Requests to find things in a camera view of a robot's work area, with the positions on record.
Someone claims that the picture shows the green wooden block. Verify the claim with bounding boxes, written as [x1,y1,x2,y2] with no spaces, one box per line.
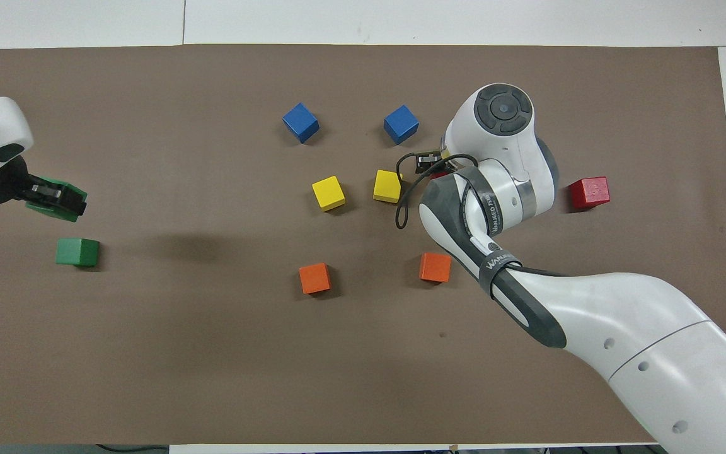
[25,180,88,223]
[55,237,100,267]

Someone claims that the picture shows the blue wooden block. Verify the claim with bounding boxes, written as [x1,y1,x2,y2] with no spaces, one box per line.
[383,105,420,146]
[282,103,320,144]

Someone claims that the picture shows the yellow wooden block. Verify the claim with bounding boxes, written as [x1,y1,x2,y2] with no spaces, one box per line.
[373,170,403,204]
[311,176,347,212]

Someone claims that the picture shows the orange wooden block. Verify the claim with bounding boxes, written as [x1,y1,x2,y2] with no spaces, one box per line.
[299,262,331,295]
[419,252,452,284]

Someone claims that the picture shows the brown table mat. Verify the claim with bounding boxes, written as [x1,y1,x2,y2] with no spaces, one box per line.
[0,44,726,446]

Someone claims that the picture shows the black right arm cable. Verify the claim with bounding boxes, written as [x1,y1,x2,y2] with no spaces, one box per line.
[395,151,480,230]

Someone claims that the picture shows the black floor cable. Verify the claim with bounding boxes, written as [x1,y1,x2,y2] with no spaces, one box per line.
[95,444,169,453]

